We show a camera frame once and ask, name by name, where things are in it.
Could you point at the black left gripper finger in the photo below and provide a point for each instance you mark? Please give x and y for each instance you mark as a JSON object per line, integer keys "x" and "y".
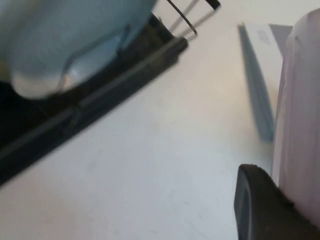
{"x": 262, "y": 215}

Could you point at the pink plate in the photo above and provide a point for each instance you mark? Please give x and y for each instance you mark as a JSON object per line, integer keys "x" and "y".
{"x": 300, "y": 100}

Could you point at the grey plate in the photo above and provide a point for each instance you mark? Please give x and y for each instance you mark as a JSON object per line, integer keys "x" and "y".
{"x": 62, "y": 37}

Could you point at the black plastic drip tray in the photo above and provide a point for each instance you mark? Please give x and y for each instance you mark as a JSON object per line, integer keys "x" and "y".
{"x": 105, "y": 96}

